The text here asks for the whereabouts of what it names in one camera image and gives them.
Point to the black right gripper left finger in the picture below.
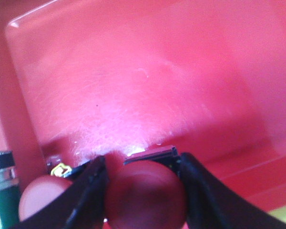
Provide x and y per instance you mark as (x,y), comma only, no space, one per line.
(81,206)

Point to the red mushroom push button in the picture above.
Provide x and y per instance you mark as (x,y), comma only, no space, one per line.
(144,191)
(45,189)

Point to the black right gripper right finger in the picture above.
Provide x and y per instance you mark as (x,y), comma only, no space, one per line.
(212,205)

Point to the green conveyor belt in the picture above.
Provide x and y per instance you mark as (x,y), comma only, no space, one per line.
(9,207)

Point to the red plastic tray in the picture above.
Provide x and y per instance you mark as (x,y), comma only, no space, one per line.
(84,77)

